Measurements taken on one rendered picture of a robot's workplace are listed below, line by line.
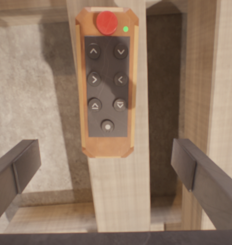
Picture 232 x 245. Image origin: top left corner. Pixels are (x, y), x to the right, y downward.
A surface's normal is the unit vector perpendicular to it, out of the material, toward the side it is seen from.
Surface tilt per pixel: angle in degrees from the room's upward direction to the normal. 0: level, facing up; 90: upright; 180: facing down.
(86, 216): 90
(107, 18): 0
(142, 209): 0
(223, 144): 0
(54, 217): 90
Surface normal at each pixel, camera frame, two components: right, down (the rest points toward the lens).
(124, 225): 0.03, 0.29
